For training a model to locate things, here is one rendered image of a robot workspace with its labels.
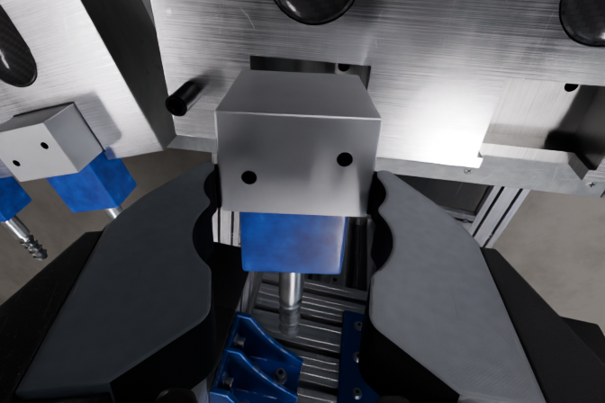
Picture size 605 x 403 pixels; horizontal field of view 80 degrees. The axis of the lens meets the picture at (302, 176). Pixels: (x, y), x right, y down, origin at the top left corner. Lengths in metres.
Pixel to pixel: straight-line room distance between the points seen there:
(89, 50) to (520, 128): 0.24
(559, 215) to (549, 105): 1.31
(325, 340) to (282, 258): 0.39
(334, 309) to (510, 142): 0.41
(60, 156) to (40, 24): 0.08
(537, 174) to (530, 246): 1.28
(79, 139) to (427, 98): 0.21
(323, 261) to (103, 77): 0.17
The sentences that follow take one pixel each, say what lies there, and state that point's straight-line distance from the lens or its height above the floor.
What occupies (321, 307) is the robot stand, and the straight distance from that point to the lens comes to 0.57.
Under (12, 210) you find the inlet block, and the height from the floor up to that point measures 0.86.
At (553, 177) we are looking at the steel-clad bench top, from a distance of 0.33.
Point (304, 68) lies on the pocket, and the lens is 0.20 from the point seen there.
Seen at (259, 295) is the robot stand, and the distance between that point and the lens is 0.56.
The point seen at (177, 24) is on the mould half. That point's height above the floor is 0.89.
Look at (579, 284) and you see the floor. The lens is 1.81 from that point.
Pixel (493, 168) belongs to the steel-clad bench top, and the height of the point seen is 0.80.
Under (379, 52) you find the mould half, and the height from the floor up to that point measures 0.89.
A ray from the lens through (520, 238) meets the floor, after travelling 1.55.
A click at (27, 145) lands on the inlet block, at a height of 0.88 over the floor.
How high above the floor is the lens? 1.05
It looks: 53 degrees down
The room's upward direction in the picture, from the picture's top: 165 degrees counter-clockwise
